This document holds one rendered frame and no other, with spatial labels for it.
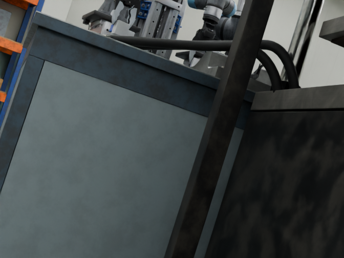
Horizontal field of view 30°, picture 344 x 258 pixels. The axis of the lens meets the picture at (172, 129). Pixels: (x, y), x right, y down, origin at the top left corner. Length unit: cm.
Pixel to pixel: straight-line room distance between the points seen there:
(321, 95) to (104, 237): 81
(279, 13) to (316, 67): 100
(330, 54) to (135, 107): 783
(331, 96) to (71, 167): 82
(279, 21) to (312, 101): 756
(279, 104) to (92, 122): 57
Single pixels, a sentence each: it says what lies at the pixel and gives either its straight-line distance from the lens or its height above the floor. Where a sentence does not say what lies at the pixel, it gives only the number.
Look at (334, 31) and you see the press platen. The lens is 192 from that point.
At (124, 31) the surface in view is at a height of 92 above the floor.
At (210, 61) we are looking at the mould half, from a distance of 231.
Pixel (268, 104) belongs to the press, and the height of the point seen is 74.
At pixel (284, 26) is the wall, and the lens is 924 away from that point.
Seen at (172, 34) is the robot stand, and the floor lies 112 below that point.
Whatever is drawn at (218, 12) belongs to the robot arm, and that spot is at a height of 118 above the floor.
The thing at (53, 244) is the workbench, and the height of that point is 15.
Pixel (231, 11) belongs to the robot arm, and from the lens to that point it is 290.
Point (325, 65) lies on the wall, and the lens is 965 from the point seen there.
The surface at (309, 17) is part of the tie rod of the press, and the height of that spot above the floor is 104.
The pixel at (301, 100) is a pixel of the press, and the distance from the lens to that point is 170.
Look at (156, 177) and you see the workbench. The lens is 202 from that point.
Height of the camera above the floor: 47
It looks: 4 degrees up
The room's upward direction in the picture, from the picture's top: 18 degrees clockwise
